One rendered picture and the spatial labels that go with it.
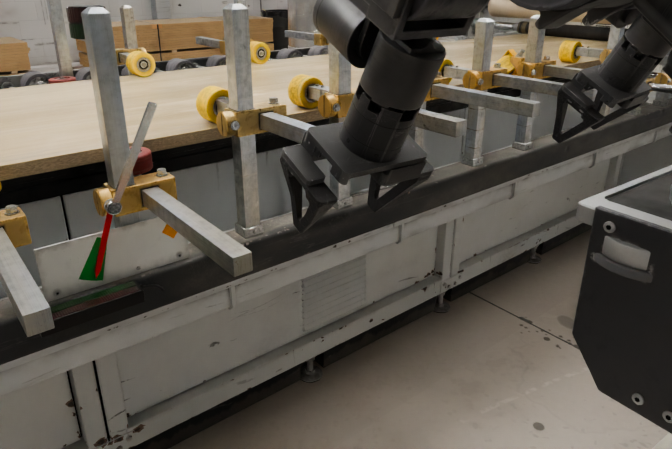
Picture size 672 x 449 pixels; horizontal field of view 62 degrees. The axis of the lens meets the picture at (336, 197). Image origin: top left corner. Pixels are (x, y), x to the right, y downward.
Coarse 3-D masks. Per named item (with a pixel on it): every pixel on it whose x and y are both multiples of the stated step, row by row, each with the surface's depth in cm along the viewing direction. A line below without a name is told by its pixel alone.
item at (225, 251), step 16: (144, 192) 98; (160, 192) 98; (160, 208) 93; (176, 208) 91; (176, 224) 89; (192, 224) 85; (208, 224) 85; (192, 240) 85; (208, 240) 80; (224, 240) 80; (208, 256) 82; (224, 256) 77; (240, 256) 76; (240, 272) 77
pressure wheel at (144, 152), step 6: (144, 150) 105; (150, 150) 106; (138, 156) 102; (144, 156) 103; (150, 156) 105; (138, 162) 102; (144, 162) 103; (150, 162) 105; (138, 168) 102; (144, 168) 103; (150, 168) 105; (138, 174) 103
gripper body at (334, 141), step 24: (360, 96) 47; (360, 120) 47; (384, 120) 46; (408, 120) 47; (312, 144) 49; (336, 144) 49; (360, 144) 48; (384, 144) 48; (408, 144) 53; (336, 168) 47; (360, 168) 48; (384, 168) 49
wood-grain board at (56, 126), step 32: (256, 64) 210; (288, 64) 210; (320, 64) 210; (576, 64) 212; (0, 96) 155; (32, 96) 155; (64, 96) 155; (128, 96) 155; (160, 96) 155; (192, 96) 155; (256, 96) 155; (288, 96) 155; (0, 128) 123; (32, 128) 123; (64, 128) 123; (96, 128) 123; (128, 128) 123; (160, 128) 123; (192, 128) 123; (0, 160) 102; (32, 160) 102; (64, 160) 105; (96, 160) 109
